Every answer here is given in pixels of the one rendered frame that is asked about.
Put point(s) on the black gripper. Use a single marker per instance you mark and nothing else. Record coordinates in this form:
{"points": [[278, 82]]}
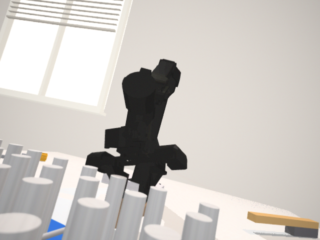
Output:
{"points": [[152, 166]]}

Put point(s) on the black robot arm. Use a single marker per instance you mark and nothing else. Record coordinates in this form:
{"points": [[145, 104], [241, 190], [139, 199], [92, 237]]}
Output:
{"points": [[146, 93]]}

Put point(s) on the brown wooden tool handle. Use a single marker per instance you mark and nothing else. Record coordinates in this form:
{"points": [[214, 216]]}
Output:
{"points": [[60, 231]]}

